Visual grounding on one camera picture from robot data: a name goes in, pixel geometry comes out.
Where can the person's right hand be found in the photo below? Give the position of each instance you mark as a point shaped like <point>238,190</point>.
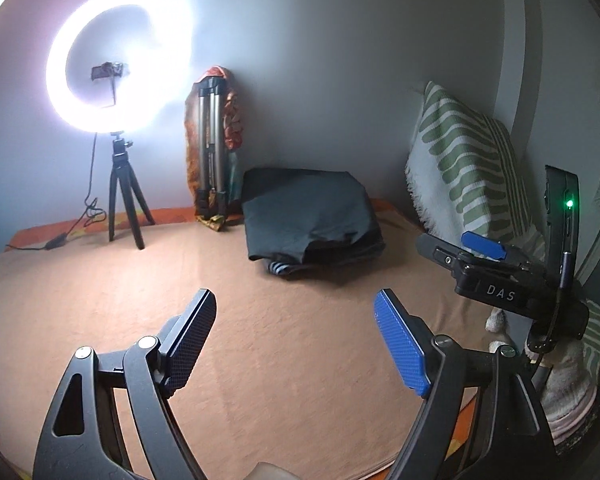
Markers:
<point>565,385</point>

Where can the folded silver tripod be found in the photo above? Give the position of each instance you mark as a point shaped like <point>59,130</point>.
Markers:
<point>207,160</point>

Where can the black pants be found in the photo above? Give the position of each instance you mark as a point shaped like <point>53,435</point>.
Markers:
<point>305,210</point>

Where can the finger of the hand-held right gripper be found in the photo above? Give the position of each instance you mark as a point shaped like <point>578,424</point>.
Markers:
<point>437,252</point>
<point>482,245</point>

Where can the green white striped cushion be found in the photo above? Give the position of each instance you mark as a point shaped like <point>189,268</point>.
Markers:
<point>455,160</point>

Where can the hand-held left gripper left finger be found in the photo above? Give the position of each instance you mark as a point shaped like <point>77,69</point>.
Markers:
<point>190,350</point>

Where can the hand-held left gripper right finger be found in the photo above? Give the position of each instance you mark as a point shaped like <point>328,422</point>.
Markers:
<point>400,345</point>

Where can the small black tripod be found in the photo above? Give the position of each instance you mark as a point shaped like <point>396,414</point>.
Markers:
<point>120,185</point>

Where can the orange patterned cloth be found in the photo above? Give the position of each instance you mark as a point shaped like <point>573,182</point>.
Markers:
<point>235,125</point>

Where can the striped folded cloth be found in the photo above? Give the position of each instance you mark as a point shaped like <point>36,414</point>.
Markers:
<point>280,267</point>

